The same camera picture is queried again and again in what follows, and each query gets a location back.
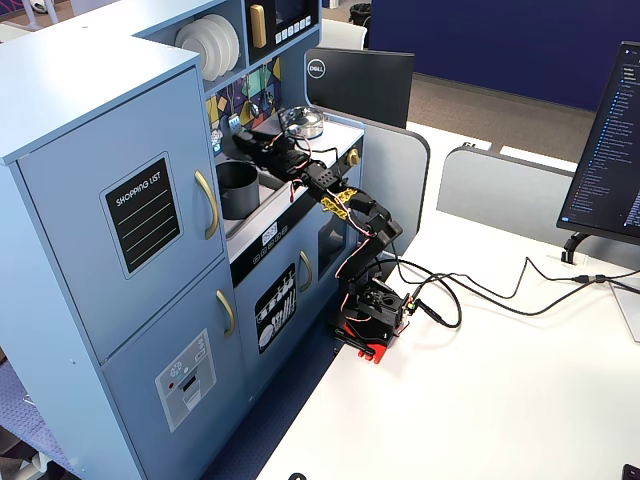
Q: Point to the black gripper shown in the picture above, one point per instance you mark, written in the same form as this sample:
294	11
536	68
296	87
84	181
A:
261	143

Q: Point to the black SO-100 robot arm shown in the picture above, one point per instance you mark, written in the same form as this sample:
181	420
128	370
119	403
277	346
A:
372	235

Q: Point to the red and black arm base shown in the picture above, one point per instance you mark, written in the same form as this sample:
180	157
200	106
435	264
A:
372	330

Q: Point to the hanging silver toy spatula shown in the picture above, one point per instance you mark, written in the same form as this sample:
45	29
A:
233	122

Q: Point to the hanging silver toy ladle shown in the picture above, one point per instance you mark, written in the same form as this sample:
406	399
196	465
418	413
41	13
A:
254	107

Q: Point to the hanging silver toy spoon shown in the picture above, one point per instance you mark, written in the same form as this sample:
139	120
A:
269	97

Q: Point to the gray toy sink basin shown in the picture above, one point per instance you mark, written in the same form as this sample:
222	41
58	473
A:
270	192

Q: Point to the gray toy pot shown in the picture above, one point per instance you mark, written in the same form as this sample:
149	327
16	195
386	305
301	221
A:
239	192

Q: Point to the gold stove knob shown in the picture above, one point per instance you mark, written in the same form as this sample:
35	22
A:
353	156

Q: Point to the white toy plate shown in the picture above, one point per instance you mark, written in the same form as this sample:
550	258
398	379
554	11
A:
219	40
192	47
234	40

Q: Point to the black Dell monitor back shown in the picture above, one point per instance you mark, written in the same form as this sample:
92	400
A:
365	85

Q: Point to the white chair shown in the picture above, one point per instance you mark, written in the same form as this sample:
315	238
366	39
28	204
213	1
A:
344	34

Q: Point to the black shopping list board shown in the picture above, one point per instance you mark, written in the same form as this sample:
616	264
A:
142	215

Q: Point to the gray rounded desk divider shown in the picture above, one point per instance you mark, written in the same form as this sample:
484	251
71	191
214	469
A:
395	170

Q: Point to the black trash bin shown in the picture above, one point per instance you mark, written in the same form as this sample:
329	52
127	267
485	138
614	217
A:
360	15

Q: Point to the blue toy play kitchen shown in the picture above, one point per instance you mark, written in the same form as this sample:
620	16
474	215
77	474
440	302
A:
75	150

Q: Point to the gray wide desk divider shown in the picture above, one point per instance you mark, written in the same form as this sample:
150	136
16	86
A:
500	190

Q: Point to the navy blue partition panel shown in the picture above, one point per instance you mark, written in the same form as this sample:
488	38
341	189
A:
500	45

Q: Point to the black monitor showing code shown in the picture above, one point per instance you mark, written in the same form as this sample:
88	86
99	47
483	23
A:
607	150

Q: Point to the blue floor mat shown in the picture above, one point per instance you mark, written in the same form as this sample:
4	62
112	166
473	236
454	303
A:
25	410

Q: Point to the black phone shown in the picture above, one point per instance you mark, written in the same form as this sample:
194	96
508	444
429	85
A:
632	472

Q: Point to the small wrist camera board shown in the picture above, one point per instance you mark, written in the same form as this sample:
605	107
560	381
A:
289	119

